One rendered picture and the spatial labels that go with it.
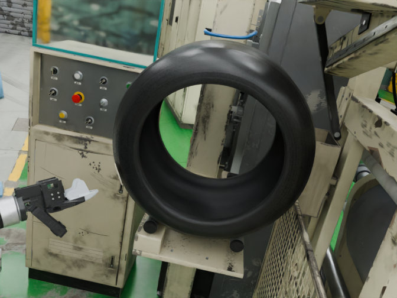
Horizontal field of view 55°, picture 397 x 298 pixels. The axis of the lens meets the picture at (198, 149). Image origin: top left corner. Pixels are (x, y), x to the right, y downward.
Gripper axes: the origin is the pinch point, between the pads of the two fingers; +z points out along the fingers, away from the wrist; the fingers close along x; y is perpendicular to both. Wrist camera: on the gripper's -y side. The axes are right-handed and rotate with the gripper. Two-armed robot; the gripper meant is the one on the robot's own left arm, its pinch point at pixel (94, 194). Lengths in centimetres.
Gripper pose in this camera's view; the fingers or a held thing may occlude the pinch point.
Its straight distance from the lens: 115.0
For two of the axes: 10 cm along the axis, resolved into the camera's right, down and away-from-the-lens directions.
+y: -1.5, -9.7, -1.8
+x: -5.4, -0.6, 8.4
